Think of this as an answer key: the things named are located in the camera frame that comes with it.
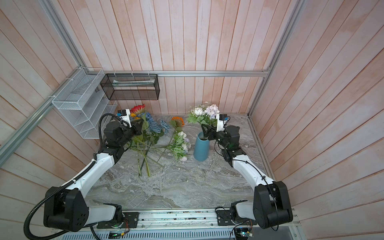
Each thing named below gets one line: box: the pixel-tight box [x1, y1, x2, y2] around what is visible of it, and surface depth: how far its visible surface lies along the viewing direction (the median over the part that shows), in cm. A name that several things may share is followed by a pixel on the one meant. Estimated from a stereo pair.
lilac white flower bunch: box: [187, 102, 220, 139], surface depth 77 cm
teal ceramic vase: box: [193, 131, 210, 162], surface depth 87 cm
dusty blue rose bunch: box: [145, 112, 170, 144], surface depth 103 cm
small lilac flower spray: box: [150, 131, 192, 162], surface depth 94 cm
